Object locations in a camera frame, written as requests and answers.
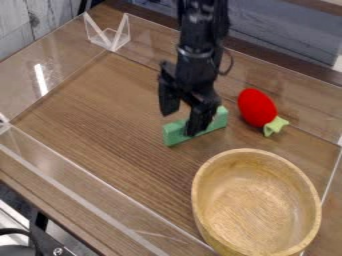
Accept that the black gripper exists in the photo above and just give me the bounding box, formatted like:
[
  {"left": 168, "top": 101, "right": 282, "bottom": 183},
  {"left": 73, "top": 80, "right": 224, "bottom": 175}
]
[{"left": 158, "top": 47, "right": 234, "bottom": 136}]

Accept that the green foam block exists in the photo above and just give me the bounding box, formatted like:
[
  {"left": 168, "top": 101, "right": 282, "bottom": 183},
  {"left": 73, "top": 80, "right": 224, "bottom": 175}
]
[{"left": 163, "top": 106, "right": 228, "bottom": 147}]

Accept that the light wooden bowl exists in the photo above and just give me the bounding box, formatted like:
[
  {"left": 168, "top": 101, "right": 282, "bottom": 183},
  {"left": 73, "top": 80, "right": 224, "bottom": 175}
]
[{"left": 191, "top": 148, "right": 322, "bottom": 256}]

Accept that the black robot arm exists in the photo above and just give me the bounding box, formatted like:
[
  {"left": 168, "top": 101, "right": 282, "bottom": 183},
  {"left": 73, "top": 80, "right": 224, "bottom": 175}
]
[{"left": 158, "top": 0, "right": 234, "bottom": 137}]

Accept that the red plush strawberry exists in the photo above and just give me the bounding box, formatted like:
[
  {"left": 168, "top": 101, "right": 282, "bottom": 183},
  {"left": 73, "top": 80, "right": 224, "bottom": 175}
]
[{"left": 238, "top": 88, "right": 290, "bottom": 137}]

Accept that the black metal table leg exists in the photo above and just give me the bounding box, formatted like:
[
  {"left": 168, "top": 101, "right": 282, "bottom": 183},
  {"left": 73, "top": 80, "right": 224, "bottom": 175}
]
[{"left": 29, "top": 210, "right": 76, "bottom": 256}]

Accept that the clear acrylic corner bracket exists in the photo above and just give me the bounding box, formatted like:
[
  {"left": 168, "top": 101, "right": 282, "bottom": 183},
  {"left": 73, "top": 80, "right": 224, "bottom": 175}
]
[{"left": 83, "top": 13, "right": 131, "bottom": 52}]

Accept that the clear acrylic tray wall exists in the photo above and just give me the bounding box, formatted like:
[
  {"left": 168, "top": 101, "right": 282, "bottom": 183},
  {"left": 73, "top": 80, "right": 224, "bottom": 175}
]
[{"left": 0, "top": 114, "right": 215, "bottom": 256}]

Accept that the black cable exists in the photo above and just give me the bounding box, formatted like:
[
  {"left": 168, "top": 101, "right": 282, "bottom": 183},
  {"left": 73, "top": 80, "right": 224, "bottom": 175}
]
[{"left": 0, "top": 226, "right": 35, "bottom": 241}]

